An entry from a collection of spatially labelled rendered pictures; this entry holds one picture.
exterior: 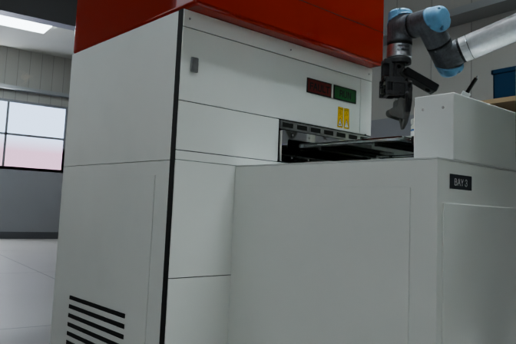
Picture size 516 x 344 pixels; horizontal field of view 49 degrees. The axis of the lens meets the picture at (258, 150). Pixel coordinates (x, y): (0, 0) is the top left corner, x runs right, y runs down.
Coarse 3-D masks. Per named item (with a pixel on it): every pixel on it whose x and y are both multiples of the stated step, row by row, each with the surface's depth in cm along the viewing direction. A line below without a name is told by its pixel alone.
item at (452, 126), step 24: (432, 96) 120; (456, 96) 117; (432, 120) 119; (456, 120) 116; (480, 120) 123; (504, 120) 131; (432, 144) 119; (456, 144) 116; (480, 144) 123; (504, 144) 131
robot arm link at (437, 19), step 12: (420, 12) 163; (432, 12) 160; (444, 12) 160; (408, 24) 166; (420, 24) 163; (432, 24) 160; (444, 24) 160; (420, 36) 166; (432, 36) 163; (444, 36) 163; (432, 48) 165
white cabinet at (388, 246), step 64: (256, 192) 149; (320, 192) 132; (384, 192) 119; (448, 192) 113; (512, 192) 132; (256, 256) 146; (320, 256) 130; (384, 256) 117; (448, 256) 111; (512, 256) 130; (256, 320) 144; (320, 320) 128; (384, 320) 116; (448, 320) 110; (512, 320) 128
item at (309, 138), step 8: (280, 136) 169; (288, 136) 170; (296, 136) 172; (304, 136) 175; (312, 136) 177; (320, 136) 180; (280, 144) 168; (280, 152) 168; (280, 160) 168; (288, 160) 170; (296, 160) 172; (304, 160) 174; (312, 160) 177; (320, 160) 179; (328, 160) 182; (336, 160) 184
